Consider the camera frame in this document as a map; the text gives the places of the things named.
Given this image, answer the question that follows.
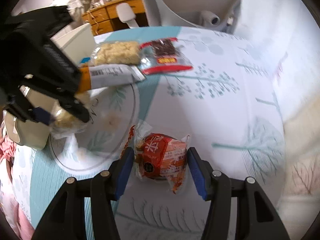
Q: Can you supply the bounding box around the white plastic organizer tray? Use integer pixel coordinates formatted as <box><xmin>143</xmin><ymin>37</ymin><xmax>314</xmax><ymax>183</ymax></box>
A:
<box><xmin>1</xmin><ymin>20</ymin><xmax>90</xmax><ymax>149</ymax></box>

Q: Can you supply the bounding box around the rice crispy cake pack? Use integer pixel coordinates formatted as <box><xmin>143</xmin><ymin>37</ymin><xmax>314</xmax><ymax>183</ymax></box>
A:
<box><xmin>91</xmin><ymin>41</ymin><xmax>140</xmax><ymax>66</ymax></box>

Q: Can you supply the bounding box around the pink bed blanket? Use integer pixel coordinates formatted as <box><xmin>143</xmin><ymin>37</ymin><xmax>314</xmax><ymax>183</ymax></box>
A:
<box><xmin>1</xmin><ymin>123</ymin><xmax>34</xmax><ymax>239</ymax></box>

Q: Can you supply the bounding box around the wooden desk with drawers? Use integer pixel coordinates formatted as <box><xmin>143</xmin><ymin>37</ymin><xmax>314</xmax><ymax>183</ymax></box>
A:
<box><xmin>81</xmin><ymin>0</ymin><xmax>148</xmax><ymax>36</ymax></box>

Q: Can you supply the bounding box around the dark berry red packet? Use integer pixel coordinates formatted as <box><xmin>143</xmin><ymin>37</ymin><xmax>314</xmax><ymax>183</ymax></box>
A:
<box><xmin>139</xmin><ymin>37</ymin><xmax>193</xmax><ymax>75</ymax></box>

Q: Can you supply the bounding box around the red pastry packet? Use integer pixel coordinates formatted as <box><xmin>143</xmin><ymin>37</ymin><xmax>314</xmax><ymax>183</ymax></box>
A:
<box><xmin>124</xmin><ymin>120</ymin><xmax>190</xmax><ymax>194</ymax></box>

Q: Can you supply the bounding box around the orange grey snack bar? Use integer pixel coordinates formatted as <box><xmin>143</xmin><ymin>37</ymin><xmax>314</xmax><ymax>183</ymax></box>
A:
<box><xmin>77</xmin><ymin>64</ymin><xmax>146</xmax><ymax>93</ymax></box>

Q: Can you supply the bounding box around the grey mesh office chair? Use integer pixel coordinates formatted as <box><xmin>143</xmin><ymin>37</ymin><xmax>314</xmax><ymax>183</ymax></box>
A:
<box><xmin>115</xmin><ymin>0</ymin><xmax>245</xmax><ymax>34</ymax></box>

